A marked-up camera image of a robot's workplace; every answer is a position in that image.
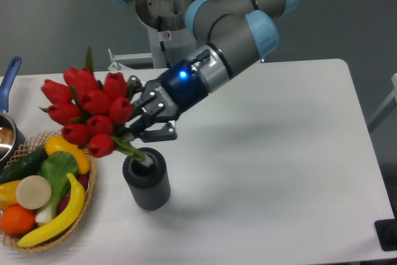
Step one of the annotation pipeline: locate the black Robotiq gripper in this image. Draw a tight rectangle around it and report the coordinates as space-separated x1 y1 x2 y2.
122 65 208 143

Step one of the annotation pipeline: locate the red tulip bouquet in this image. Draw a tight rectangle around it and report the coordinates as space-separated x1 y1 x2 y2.
41 48 154 167

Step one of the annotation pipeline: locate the dark grey ribbed vase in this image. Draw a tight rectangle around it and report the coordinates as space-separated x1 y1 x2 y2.
122 147 171 210

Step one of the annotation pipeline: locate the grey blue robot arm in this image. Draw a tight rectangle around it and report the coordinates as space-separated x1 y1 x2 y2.
112 0 300 142

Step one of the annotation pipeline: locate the purple red vegetable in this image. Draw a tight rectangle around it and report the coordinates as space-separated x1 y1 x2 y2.
58 174 89 213

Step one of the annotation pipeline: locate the green bok choy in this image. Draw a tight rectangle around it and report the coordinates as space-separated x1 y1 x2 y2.
35 151 78 226

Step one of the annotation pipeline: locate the green cucumber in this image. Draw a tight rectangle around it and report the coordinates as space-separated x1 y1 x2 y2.
1 148 48 184

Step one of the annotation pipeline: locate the yellow banana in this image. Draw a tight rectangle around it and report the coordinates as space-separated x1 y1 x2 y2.
17 173 86 248

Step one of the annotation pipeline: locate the beige round disc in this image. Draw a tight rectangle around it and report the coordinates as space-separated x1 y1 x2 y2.
16 175 52 210

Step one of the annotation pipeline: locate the yellow pepper left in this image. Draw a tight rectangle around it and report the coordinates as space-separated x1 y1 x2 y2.
0 180 20 210

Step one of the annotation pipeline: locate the orange fruit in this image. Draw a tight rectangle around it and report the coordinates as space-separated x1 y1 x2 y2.
1 205 35 235

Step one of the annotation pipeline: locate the black device at edge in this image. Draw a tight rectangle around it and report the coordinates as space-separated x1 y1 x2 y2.
374 218 396 251

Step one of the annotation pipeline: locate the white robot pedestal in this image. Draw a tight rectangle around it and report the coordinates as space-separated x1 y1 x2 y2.
107 0 205 72

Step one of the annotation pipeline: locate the blue handled saucepan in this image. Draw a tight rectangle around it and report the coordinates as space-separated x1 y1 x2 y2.
1 56 25 172

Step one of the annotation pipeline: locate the white table leg frame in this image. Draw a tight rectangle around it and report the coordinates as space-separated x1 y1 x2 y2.
367 73 396 133

